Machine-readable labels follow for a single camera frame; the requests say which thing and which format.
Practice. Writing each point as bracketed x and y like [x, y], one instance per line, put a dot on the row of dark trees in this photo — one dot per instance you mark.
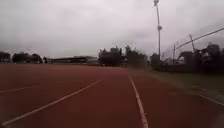
[21, 58]

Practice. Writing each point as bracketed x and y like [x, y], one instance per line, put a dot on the tall floodlight mast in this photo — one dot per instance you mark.
[159, 30]

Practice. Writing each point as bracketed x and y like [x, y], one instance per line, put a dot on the group of dark trees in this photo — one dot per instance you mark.
[121, 57]

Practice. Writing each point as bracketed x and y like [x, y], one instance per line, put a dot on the long low building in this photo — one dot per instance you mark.
[71, 60]

